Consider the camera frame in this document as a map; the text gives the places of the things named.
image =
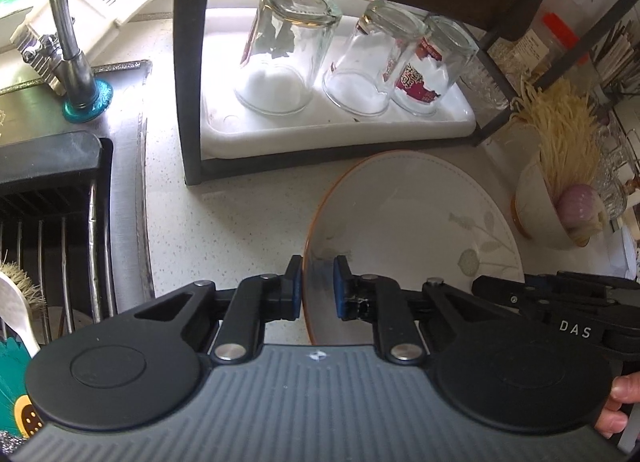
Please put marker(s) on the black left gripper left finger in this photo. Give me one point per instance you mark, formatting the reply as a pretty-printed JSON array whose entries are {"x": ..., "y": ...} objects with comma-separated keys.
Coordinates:
[{"x": 229, "y": 324}]

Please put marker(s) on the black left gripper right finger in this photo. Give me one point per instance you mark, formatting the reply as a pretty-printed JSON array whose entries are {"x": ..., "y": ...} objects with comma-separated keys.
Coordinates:
[{"x": 408, "y": 326}]

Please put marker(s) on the person right hand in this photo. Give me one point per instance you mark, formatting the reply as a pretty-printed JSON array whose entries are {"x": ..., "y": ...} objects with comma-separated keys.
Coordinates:
[{"x": 625, "y": 390}]

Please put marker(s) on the bowl with garlic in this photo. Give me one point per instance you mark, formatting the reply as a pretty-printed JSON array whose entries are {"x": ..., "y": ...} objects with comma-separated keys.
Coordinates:
[{"x": 582, "y": 212}]

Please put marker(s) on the white drying tray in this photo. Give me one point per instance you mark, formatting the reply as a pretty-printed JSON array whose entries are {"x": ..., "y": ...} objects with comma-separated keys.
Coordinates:
[{"x": 231, "y": 131}]

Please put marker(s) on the bundle of toothpicks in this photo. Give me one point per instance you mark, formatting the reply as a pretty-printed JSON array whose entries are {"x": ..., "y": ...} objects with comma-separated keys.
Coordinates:
[{"x": 567, "y": 131}]

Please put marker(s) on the black dish drying rack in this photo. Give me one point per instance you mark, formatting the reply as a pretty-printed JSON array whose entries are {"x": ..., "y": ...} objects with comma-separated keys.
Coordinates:
[{"x": 55, "y": 197}]

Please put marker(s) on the white dish brush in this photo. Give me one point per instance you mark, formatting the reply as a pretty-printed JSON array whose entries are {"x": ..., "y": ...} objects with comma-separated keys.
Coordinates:
[{"x": 20, "y": 298}]

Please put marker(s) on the clear upturned glass middle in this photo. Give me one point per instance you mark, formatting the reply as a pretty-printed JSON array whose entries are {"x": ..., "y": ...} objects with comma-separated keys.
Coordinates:
[{"x": 362, "y": 80}]

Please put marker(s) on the clear upturned glass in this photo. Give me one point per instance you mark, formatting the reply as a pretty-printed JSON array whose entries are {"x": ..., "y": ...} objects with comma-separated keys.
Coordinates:
[
  {"x": 362, "y": 80},
  {"x": 288, "y": 42}
]

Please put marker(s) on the chopsticks bundle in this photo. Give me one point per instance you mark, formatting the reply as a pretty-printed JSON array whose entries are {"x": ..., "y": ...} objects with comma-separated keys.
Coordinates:
[{"x": 616, "y": 57}]

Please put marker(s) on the printed upturned glass right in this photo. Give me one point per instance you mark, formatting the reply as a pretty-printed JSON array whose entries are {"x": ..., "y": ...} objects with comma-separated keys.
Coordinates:
[{"x": 442, "y": 55}]

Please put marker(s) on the red lid jar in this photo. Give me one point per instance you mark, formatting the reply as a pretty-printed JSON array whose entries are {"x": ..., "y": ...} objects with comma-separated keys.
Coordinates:
[{"x": 548, "y": 38}]

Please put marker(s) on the chrome sink faucet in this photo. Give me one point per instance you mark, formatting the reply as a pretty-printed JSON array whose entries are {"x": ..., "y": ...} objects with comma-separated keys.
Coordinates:
[{"x": 58, "y": 55}]

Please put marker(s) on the clear upturned glass left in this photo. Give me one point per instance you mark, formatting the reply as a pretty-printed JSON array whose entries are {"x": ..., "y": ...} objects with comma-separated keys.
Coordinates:
[{"x": 288, "y": 42}]

